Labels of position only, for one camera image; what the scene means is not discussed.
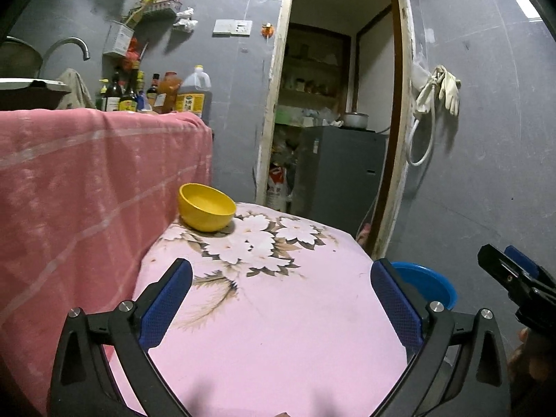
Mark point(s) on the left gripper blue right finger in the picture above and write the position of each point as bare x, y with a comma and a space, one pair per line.
403, 305

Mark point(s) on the dark vinegar bottle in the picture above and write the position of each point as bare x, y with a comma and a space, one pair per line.
113, 94

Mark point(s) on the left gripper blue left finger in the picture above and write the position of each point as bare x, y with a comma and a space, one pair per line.
160, 301

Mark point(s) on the dark soy sauce bottle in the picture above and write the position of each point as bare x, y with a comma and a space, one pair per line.
129, 99

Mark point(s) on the metal pot on fridge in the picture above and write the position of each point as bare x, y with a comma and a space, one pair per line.
355, 120

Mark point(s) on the wooden door frame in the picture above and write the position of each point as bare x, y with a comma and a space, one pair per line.
388, 201

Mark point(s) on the orange wall hook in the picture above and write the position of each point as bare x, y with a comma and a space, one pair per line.
267, 30

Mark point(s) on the large cooking oil jug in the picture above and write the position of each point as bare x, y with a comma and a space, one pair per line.
195, 94

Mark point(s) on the white wall switch plate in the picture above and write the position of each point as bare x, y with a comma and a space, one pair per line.
231, 27

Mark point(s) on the wall rack with packets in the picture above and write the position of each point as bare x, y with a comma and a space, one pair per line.
151, 8

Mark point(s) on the person's right hand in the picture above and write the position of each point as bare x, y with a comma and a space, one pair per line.
532, 359

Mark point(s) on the pink floral table cloth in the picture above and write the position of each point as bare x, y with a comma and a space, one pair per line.
280, 319

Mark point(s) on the beige rag on faucet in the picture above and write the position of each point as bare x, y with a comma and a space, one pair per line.
79, 96

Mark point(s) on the cream rubber gloves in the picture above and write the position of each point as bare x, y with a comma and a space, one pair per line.
440, 87

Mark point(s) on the orange sauce bottle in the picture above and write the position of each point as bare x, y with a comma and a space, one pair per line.
167, 92

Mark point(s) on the grey mini fridge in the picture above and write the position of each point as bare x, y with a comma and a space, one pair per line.
338, 174

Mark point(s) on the yellow plastic bowl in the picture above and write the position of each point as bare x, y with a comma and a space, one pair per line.
204, 208

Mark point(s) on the pink plaid towel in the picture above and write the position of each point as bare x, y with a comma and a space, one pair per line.
84, 194

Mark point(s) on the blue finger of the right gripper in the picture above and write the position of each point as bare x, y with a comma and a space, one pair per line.
522, 261
501, 268

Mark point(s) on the red white rice bag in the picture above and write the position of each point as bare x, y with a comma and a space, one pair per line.
277, 188

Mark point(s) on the white box on wall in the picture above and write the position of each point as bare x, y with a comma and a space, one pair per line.
118, 39

